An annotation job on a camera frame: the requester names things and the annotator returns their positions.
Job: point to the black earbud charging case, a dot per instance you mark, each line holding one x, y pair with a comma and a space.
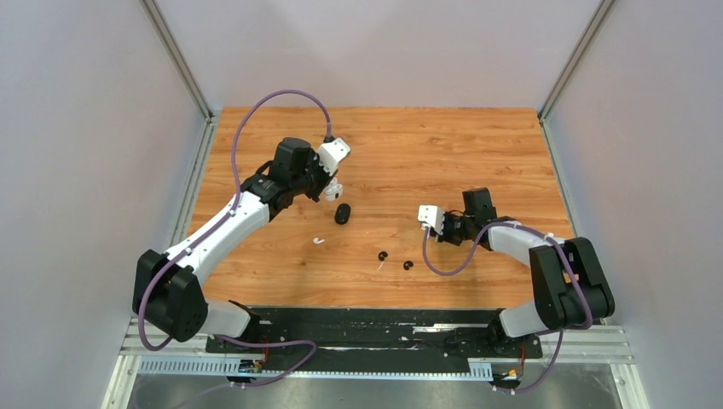
342, 214

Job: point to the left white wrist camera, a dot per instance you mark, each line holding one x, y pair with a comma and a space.
331, 154

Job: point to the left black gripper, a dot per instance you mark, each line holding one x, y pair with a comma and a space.
326, 178

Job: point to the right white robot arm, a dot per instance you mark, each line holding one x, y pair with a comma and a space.
570, 290

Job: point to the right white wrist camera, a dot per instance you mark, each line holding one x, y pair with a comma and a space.
431, 218

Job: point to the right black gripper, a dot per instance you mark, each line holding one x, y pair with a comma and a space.
444, 237

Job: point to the white earbud charging case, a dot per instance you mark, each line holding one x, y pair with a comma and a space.
333, 190

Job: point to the right aluminium corner post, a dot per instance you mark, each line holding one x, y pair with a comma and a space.
583, 44

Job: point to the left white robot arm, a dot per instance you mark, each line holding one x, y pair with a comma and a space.
168, 285

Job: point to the aluminium frame rail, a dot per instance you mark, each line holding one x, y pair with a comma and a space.
600, 345

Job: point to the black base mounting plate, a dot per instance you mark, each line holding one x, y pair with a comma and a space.
390, 339

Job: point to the aluminium corner post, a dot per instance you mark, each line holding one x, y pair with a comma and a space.
583, 44
172, 48

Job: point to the white slotted cable duct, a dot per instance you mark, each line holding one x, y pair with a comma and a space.
305, 368

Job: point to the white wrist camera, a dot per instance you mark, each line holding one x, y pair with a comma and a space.
431, 218
331, 154

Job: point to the left aluminium corner post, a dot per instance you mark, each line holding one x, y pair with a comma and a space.
172, 48

